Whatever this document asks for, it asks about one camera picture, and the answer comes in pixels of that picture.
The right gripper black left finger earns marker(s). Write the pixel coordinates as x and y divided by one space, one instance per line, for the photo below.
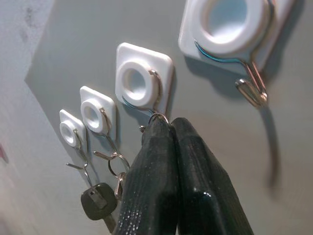
151 186

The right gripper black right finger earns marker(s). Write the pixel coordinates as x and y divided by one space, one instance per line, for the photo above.
203 195

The grey hook backing board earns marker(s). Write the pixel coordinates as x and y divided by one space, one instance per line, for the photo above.
207 147

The black headed key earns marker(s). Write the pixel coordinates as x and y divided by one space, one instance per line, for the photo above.
97 200

